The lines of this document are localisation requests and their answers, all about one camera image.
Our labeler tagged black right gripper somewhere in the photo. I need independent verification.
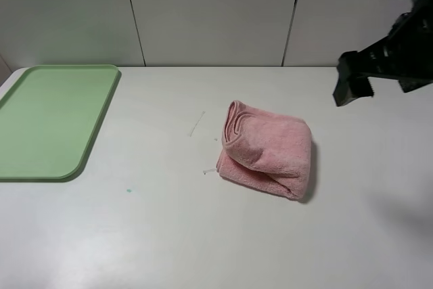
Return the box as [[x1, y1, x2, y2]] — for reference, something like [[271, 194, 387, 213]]
[[333, 0, 433, 106]]

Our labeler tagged pink fluffy towel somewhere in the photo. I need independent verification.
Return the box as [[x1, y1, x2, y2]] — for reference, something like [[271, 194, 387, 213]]
[[216, 100, 312, 201]]

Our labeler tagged green plastic tray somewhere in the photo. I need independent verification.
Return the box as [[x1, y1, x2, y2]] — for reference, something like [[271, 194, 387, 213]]
[[1, 64, 121, 182]]

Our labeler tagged white plastic tag string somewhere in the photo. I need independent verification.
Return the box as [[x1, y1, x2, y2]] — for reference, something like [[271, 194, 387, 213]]
[[189, 110, 220, 176]]

